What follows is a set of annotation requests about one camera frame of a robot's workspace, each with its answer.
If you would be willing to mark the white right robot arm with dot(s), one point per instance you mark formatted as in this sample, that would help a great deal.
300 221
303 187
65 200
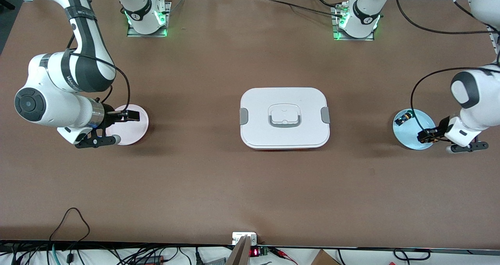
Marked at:
90 65

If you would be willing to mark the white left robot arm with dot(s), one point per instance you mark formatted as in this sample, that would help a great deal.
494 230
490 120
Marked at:
480 93

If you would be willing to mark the black adapter with orange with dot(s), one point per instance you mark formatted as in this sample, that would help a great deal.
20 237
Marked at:
148 260

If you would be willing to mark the light blue round plate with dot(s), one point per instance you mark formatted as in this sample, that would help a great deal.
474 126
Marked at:
410 138

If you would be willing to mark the pink round plate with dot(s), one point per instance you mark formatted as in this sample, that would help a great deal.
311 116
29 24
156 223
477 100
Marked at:
131 134

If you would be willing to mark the white lidded lunch box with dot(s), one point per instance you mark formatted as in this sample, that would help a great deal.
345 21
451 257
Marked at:
285 136

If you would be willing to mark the brown cardboard piece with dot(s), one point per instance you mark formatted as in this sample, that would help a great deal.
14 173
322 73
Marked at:
324 259

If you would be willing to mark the small white metal device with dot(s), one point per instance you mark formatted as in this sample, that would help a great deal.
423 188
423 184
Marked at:
239 237

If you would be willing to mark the grey power adapter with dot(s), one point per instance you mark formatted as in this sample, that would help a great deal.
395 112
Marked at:
215 262

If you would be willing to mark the red probe leads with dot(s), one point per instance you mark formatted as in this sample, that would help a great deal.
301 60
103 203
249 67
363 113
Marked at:
283 254

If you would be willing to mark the red digit display module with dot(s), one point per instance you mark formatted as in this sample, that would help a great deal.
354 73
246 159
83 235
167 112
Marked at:
256 252

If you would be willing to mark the black right camera bracket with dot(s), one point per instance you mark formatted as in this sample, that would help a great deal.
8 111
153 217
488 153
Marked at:
93 141

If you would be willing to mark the black camera bracket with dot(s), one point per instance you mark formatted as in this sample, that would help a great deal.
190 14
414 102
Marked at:
93 141
474 145

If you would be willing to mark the black left camera bracket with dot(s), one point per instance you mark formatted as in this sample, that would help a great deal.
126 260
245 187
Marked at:
474 145

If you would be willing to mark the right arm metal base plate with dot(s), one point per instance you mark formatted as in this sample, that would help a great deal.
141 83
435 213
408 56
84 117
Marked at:
131 33

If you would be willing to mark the aluminium frame bracket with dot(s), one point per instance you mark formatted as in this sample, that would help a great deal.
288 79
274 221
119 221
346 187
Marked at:
496 42

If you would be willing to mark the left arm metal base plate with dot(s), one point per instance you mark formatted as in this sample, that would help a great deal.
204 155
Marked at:
336 37

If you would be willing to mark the grey slanted post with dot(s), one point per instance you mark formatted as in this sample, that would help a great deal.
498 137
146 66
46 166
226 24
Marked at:
239 255

